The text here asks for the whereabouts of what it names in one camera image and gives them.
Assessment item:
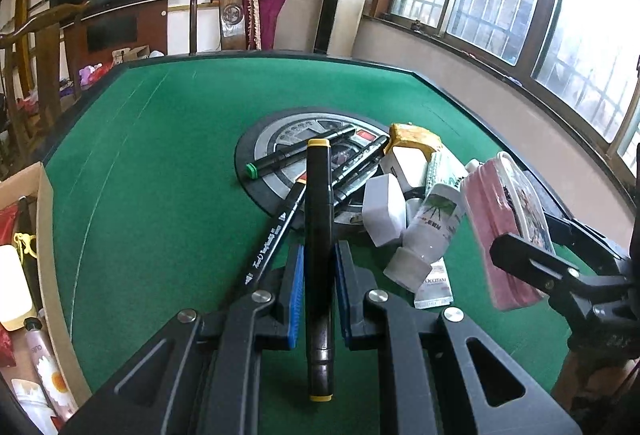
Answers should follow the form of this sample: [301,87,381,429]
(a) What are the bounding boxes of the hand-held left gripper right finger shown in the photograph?
[334,240,583,435]

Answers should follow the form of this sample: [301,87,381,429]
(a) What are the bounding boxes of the cardboard box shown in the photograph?
[0,161,93,435]

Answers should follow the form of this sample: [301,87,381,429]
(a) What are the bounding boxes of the pink tube daisy print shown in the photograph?
[24,319,80,422]

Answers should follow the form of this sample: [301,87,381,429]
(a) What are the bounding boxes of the small open cardboard carton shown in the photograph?
[111,45,151,64]

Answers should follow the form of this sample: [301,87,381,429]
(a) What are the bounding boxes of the cream soap bar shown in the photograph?
[0,245,30,332]

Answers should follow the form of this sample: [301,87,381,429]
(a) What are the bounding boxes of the maroon fringed cloth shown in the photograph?
[243,0,288,52]

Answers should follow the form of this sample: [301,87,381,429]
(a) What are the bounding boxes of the black marker green caps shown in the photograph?
[244,126,357,179]

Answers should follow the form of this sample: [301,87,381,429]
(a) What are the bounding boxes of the pink clear pouch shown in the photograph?
[459,152,557,312]

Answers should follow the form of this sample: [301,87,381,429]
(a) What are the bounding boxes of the black marker yellow caps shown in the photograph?
[305,138,335,402]

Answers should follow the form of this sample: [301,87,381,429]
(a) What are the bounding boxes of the teal cartoon tissue packet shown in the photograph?
[425,149,469,193]

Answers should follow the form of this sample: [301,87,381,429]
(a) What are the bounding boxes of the gold ring keychain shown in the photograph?
[13,231,39,260]

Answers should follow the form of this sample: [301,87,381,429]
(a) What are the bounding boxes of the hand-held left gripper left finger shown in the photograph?
[60,242,307,435]

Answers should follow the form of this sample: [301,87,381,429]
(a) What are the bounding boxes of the plain wooden chair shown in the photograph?
[0,1,93,166]

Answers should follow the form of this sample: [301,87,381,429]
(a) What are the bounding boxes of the clear bottle white cap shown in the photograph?
[384,183,467,293]

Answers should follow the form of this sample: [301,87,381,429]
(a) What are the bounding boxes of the black marker orange caps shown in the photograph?
[334,165,373,212]

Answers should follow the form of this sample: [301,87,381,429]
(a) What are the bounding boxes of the purple plush toy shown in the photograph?
[78,63,103,88]

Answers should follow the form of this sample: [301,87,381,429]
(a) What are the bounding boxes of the wooden tv cabinet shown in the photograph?
[65,0,171,80]

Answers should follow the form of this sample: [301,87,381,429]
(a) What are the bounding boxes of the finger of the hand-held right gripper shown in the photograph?
[489,233,626,316]
[544,212,628,273]

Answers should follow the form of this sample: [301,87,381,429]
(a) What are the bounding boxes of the pale hand cream tube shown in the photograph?
[414,257,454,310]

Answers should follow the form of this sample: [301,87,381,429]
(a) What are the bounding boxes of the wooden chair round carving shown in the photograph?
[180,0,262,56]

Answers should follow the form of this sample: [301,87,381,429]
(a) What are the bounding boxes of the yellow cracker packet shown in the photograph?
[389,122,442,157]

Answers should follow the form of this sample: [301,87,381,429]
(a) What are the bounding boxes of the flat white pronged charger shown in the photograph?
[379,146,432,192]

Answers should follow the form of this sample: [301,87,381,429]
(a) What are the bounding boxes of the round table centre panel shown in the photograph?
[234,106,396,228]

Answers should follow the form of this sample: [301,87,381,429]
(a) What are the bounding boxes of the person's right hand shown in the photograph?
[554,354,640,414]

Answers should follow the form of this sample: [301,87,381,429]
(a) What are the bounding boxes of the rounded white power adapter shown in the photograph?
[361,173,407,247]

